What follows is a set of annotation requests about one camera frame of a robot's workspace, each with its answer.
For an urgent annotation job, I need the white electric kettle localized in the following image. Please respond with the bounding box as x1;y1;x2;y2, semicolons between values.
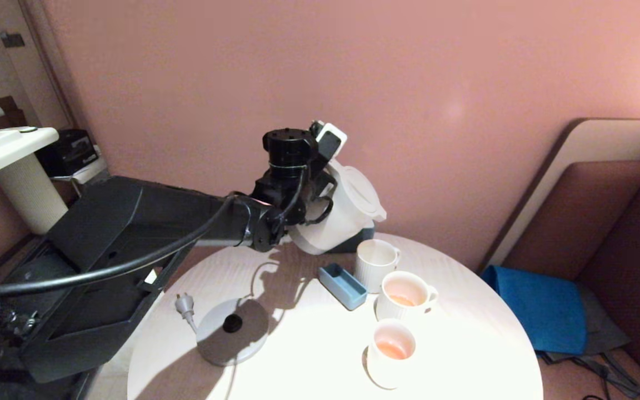
288;158;387;255

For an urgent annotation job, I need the brown wooden holder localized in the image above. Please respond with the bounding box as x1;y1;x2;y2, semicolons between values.
0;96;27;129

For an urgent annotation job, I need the blue cloth bag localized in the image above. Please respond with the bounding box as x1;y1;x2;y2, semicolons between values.
481;266;586;356

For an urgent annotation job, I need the metal stool with white top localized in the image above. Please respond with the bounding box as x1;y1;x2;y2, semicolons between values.
51;160;112;196

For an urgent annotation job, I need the grey-blue tissue box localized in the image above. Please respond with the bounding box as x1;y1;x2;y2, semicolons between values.
328;221;376;253

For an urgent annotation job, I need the grey bag with straps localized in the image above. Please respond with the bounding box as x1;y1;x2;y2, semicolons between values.
537;286;640;398

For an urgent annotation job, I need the brown upholstered bench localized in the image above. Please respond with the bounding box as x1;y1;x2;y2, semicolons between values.
501;161;640;400

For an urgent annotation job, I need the beige backrest panel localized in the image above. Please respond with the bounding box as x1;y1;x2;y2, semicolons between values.
478;118;640;273

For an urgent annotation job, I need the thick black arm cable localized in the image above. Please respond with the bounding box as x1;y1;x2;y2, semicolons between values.
0;193;237;303

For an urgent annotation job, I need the black box appliance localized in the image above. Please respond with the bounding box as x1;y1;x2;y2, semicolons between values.
36;129;100;177

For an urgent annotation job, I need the grey round kettle base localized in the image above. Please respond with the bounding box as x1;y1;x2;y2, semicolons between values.
196;298;269;366

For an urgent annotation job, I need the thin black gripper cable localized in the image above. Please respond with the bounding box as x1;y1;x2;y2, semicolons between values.
303;175;336;226

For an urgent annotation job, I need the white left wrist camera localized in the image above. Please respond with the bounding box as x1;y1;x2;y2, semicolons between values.
310;120;348;163

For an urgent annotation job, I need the white ribbed ceramic mug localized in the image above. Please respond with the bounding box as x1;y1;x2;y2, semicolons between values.
376;271;439;322
366;318;417;389
353;239;401;293

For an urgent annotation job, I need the small blue rectangular tray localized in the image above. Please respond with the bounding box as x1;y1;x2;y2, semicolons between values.
318;263;368;311

